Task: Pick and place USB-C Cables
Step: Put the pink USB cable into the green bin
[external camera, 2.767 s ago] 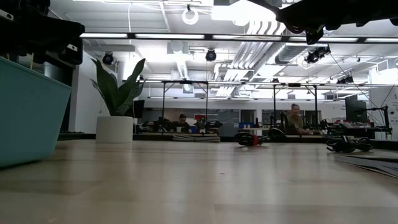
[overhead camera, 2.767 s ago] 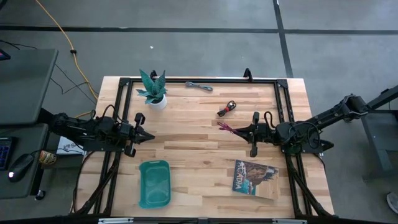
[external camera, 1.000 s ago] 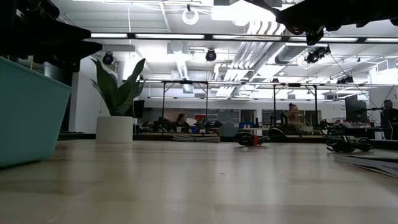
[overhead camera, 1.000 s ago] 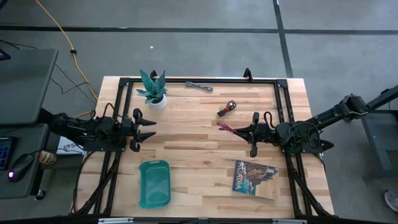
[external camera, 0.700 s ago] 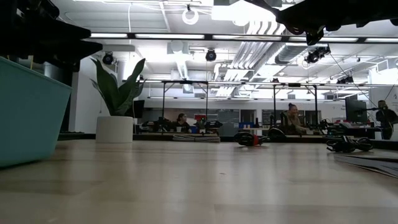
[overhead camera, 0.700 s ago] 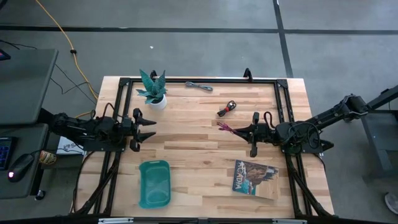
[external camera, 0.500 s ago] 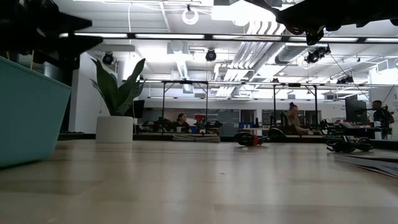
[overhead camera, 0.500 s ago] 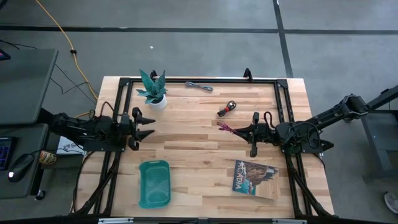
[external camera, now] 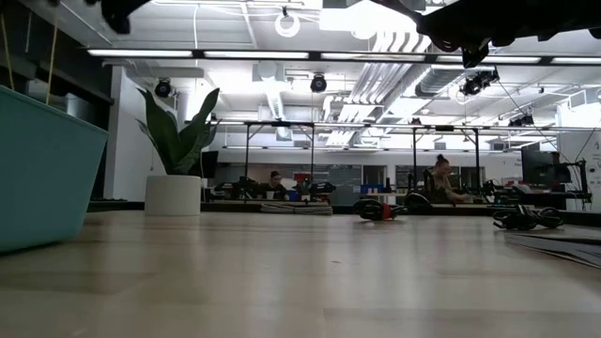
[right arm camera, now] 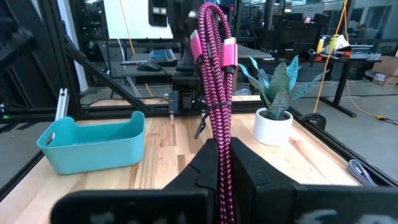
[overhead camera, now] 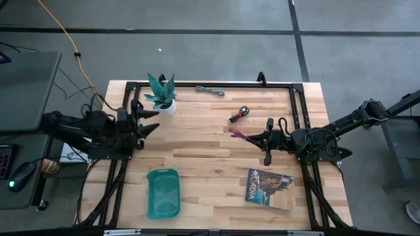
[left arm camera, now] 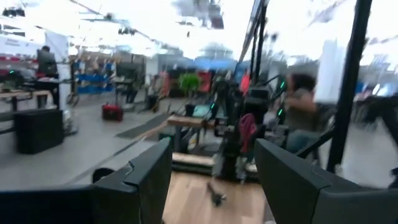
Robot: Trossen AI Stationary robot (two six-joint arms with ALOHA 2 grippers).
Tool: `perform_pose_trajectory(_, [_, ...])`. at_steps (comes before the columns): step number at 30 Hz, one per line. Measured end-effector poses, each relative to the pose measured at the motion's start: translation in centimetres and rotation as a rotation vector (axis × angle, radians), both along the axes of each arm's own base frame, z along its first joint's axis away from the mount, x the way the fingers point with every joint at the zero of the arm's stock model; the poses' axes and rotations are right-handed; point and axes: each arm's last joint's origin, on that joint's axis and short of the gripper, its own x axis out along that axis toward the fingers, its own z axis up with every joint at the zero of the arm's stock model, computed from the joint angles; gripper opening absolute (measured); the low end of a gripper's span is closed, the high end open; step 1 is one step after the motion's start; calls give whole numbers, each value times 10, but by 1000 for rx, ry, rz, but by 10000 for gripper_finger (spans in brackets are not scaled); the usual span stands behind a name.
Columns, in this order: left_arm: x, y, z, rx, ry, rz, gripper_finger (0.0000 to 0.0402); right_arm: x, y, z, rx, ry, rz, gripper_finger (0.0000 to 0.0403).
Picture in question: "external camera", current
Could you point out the overhead LED light bar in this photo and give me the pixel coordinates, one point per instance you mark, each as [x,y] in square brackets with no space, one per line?
[258,54]

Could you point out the large black monitor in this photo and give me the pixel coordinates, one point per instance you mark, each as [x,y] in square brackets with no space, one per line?
[542,166]

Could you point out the black ceiling camera cluster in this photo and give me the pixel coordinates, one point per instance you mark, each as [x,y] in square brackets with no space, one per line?
[479,82]

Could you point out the grey ceiling duct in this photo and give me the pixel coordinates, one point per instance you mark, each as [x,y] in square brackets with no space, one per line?
[436,80]

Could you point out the small black monitor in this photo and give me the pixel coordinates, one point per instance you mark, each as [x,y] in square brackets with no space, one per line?
[210,164]

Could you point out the person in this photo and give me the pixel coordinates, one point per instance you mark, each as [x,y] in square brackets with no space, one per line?
[274,185]
[441,180]

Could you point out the succulent plant in white pot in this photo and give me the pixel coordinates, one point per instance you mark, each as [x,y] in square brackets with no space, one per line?
[173,195]

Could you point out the teal plastic bin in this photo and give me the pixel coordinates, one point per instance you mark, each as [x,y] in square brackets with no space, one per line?
[42,178]

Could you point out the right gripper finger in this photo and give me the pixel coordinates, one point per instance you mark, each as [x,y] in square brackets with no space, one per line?
[475,54]

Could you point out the black background station frame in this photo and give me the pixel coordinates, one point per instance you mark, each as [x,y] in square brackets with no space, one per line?
[414,159]
[247,155]

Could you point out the black metal table frame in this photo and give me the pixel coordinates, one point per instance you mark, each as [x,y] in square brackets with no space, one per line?
[235,206]

